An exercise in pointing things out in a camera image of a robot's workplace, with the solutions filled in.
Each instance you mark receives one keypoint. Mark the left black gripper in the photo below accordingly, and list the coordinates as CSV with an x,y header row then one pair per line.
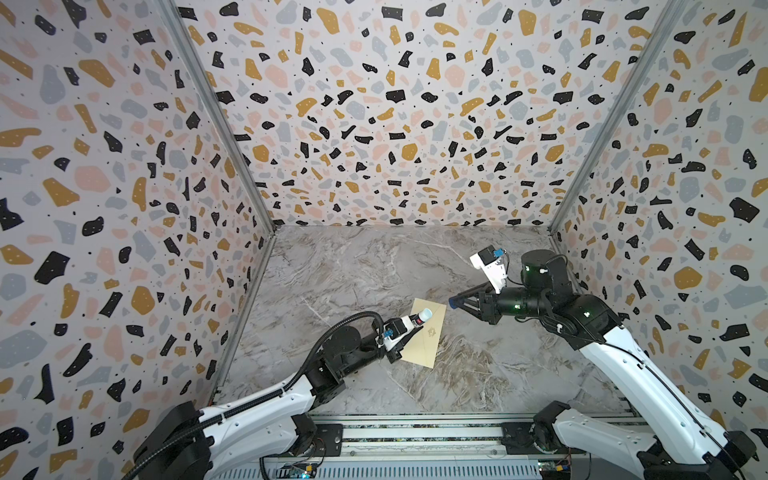
x,y
391,355

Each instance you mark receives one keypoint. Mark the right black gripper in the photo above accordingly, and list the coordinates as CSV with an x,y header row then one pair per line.
x,y
486,303

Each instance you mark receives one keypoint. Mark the cream envelope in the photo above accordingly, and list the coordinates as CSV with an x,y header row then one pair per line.
x,y
422,348

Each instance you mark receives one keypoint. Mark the blue white glue stick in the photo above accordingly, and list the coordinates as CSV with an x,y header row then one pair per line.
x,y
423,316

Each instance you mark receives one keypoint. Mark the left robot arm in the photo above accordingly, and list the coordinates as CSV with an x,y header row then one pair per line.
x,y
258,402

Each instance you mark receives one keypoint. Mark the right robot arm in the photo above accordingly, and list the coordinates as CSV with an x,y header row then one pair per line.
x,y
681,443

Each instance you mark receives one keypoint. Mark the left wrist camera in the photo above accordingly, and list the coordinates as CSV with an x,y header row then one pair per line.
x,y
393,329

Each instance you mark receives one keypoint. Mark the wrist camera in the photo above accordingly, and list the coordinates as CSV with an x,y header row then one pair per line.
x,y
490,260
393,329

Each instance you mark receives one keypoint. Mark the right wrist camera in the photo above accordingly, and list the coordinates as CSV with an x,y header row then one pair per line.
x,y
490,260

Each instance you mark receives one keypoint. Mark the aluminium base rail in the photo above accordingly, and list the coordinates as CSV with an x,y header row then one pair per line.
x,y
440,439

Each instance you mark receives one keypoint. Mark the perforated grey cable tray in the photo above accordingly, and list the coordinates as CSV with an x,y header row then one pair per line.
x,y
411,469

